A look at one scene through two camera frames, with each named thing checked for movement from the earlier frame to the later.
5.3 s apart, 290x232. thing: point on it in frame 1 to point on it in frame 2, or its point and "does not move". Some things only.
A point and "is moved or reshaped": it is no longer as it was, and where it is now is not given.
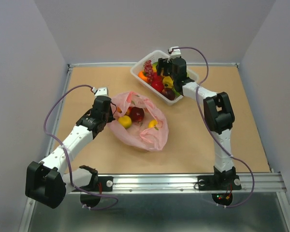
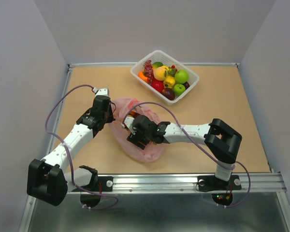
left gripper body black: [108, 117] does not move
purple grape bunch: [148, 70] does not move
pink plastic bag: [139, 122] is moved or reshaped
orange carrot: [140, 75] does not move
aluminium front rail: [266, 183] does not move
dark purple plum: [169, 93] does not move
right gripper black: [162, 63] to [135, 138]
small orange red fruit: [128, 111] to [134, 113]
